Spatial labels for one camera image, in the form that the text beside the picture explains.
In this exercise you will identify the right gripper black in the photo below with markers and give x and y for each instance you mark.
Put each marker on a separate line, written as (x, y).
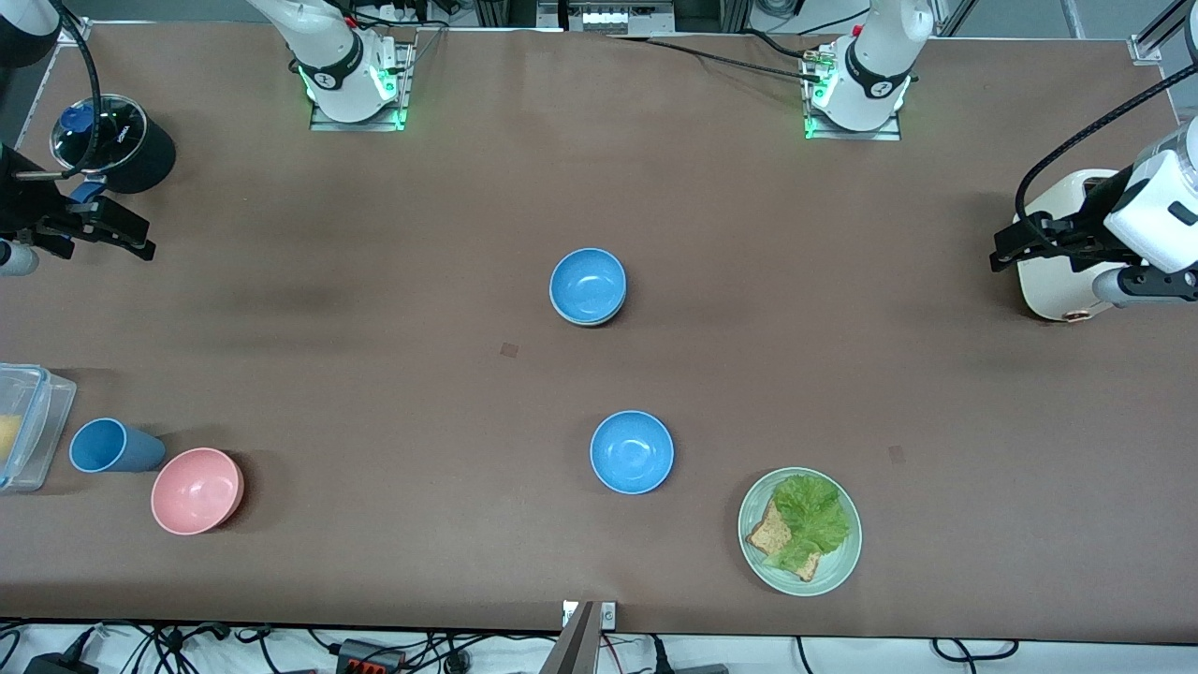
(21, 208)

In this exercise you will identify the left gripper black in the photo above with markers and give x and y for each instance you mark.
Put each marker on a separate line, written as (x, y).
(1088, 222)

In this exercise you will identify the blue bowl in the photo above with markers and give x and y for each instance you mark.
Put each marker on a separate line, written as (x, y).
(588, 284)
(632, 452)

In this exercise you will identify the pale green bowl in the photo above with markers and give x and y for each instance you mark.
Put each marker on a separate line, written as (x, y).
(588, 324)

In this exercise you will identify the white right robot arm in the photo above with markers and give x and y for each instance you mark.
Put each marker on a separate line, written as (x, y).
(337, 56)

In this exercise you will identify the pink bowl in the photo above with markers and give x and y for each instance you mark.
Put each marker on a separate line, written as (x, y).
(195, 491)

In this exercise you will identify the white toaster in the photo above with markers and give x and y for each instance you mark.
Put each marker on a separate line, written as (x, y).
(1048, 300)

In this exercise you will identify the glass lid with blue knob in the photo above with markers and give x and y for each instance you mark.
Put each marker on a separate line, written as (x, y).
(122, 131)

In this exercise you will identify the clear plastic food container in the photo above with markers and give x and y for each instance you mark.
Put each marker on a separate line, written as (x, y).
(47, 412)

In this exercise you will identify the blue plastic cup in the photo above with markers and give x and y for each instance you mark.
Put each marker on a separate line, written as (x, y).
(98, 445)

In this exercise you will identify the yellow food piece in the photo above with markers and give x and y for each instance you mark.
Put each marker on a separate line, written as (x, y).
(7, 440)

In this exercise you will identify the green lettuce leaf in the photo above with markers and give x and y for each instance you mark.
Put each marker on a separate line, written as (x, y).
(810, 515)

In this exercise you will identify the pale green plate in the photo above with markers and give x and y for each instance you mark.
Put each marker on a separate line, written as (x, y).
(833, 571)

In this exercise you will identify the brown toast slice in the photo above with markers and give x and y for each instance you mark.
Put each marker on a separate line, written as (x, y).
(769, 535)

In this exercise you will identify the black power adapter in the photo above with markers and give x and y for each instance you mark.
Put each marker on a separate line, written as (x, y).
(56, 666)

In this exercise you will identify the grey control box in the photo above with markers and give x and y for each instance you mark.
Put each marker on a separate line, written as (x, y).
(608, 17)

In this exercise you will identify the black orange power strip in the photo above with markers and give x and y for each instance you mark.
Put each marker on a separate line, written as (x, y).
(370, 660)

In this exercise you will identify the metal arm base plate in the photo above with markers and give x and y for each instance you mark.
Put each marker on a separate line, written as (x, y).
(889, 134)
(406, 65)

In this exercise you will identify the aluminium corner bracket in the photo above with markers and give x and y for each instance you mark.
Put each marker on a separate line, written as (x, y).
(80, 36)
(1144, 49)

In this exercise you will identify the small white bracket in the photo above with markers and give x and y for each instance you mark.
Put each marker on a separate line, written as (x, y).
(608, 615)

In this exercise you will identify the grey camera mount pole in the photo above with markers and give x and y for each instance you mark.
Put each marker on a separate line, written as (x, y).
(573, 646)

